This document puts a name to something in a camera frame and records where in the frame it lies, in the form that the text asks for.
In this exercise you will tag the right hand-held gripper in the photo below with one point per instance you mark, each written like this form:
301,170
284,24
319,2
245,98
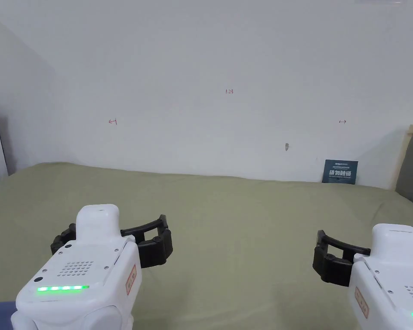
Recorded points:
392,275

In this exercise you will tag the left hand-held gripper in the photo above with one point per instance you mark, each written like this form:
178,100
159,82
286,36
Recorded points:
89,261

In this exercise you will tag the bed with pale green sheet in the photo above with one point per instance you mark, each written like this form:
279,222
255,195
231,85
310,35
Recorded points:
234,220

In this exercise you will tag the dark blue sign card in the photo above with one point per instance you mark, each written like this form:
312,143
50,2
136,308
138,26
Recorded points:
340,172

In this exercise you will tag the dark blue garment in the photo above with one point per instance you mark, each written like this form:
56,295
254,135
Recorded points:
0,314

